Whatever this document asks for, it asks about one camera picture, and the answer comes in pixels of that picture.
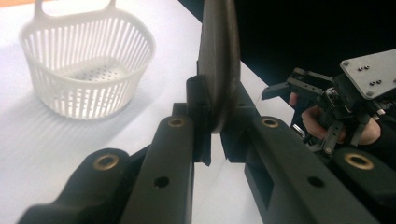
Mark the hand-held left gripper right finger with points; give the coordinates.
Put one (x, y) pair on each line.
(239, 137)

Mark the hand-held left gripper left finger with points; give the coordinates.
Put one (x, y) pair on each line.
(197, 124)

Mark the dark oval object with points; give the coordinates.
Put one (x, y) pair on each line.
(219, 62)

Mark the white slotted plastic basket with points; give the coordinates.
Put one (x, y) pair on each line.
(87, 62)

